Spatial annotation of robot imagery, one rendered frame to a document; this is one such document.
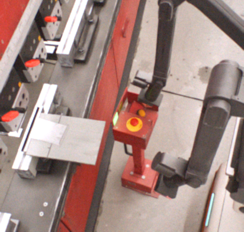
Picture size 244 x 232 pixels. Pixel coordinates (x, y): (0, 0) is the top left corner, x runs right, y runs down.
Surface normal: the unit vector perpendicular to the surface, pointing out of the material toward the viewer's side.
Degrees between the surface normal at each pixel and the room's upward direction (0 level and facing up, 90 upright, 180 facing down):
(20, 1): 90
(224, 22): 86
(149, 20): 0
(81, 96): 0
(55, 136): 0
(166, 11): 88
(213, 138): 90
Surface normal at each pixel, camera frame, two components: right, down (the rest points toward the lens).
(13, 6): 0.98, 0.12
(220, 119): -0.33, 0.81
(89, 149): -0.07, -0.52
